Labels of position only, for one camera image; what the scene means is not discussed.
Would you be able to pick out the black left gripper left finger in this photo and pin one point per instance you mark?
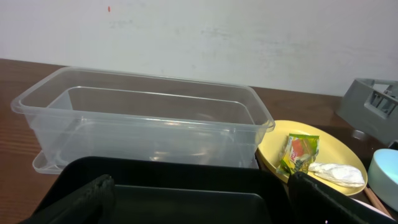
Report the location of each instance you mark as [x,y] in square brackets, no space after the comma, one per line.
[91,203]

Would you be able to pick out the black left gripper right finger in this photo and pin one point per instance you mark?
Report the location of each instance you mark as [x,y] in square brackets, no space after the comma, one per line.
[314,202]

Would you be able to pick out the white tissue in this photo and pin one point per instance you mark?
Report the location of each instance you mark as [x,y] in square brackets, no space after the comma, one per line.
[342,175]

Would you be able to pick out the green snack wrapper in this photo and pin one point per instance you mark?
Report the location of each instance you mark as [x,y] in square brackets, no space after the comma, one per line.
[299,152]

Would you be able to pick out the yellow plate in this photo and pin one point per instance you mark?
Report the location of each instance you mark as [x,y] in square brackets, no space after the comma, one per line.
[332,150]

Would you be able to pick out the wooden chopstick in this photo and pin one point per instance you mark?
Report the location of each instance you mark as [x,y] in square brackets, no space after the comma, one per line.
[375,201]

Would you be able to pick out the light blue bowl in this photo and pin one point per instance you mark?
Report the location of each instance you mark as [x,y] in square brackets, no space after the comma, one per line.
[382,176]

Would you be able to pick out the black waste tray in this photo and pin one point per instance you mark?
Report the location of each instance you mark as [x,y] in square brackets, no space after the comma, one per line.
[161,192]

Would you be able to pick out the clear plastic waste bin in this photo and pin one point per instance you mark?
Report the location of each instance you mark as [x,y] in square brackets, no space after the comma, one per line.
[81,112]

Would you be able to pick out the grey dishwasher rack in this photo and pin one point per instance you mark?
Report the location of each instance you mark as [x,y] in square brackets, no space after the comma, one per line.
[370,105]

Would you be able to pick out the brown serving tray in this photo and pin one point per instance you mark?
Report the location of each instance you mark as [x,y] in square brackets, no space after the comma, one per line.
[363,199]

